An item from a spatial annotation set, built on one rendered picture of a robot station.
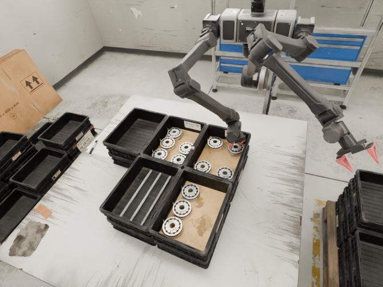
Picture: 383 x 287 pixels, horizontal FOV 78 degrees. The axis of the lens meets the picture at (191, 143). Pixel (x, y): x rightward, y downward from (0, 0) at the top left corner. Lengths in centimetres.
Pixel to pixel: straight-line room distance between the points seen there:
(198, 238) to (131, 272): 39
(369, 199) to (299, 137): 60
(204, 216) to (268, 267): 40
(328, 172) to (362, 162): 39
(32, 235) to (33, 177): 91
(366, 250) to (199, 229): 111
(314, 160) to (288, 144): 95
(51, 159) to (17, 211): 52
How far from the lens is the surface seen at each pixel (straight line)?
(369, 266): 192
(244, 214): 147
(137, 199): 143
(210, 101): 121
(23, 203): 261
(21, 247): 176
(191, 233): 128
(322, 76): 328
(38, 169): 263
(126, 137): 179
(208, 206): 134
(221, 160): 152
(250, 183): 158
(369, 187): 209
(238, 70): 331
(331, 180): 266
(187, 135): 169
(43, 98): 405
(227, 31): 152
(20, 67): 396
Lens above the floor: 200
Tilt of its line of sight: 46 degrees down
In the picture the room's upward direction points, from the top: 7 degrees counter-clockwise
